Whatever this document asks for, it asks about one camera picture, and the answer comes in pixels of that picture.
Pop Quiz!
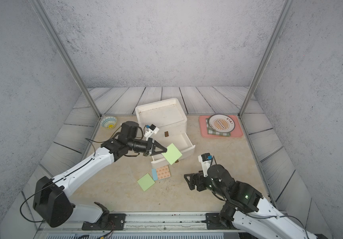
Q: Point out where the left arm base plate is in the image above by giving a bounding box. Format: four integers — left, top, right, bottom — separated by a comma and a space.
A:
82, 213, 126, 231

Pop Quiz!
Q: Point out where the white three-drawer cabinet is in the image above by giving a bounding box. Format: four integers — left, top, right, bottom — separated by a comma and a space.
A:
135, 98, 187, 140

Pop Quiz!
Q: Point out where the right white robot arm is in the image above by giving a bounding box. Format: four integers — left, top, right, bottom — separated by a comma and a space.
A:
184, 164, 325, 239

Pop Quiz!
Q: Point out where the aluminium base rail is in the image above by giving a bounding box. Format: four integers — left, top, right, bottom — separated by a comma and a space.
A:
35, 212, 257, 239

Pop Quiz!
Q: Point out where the yellow blue patterned bowl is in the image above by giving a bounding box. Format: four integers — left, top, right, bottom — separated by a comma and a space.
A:
100, 116, 117, 129

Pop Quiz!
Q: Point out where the green sticky note pad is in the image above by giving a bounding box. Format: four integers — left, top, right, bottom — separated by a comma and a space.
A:
137, 173, 155, 191

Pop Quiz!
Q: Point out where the left aluminium frame post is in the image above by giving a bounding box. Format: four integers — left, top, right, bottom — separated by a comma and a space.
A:
29, 0, 102, 119

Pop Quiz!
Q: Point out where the blue sticky note pad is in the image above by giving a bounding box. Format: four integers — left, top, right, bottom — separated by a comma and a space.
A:
152, 168, 158, 181

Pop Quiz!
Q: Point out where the aluminium frame post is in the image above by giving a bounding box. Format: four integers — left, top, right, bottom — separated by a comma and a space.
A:
238, 0, 294, 119
29, 0, 102, 119

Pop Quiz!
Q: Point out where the orange patterned sticky pad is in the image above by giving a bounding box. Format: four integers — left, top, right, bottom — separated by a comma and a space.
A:
156, 165, 171, 180

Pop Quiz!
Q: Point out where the green checkered cloth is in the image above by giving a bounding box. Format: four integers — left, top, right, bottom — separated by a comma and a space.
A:
205, 119, 231, 137

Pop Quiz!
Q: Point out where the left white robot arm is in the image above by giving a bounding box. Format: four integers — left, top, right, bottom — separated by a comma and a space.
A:
33, 121, 167, 229

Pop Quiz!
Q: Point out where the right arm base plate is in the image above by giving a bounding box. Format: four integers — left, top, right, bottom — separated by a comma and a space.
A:
203, 213, 236, 230

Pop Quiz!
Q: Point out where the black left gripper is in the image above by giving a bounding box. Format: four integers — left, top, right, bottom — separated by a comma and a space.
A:
127, 138, 167, 157

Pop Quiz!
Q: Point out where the right aluminium frame post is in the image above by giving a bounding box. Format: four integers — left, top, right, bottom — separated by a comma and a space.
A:
238, 0, 294, 119

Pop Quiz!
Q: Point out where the pink tray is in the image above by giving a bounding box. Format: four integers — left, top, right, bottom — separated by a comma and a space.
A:
198, 114, 243, 138

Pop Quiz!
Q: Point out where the white drawer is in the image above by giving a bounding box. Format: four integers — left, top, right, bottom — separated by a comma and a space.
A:
151, 132, 195, 169

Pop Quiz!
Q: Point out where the orange patterned plate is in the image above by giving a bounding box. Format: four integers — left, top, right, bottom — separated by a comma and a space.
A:
209, 114, 236, 133

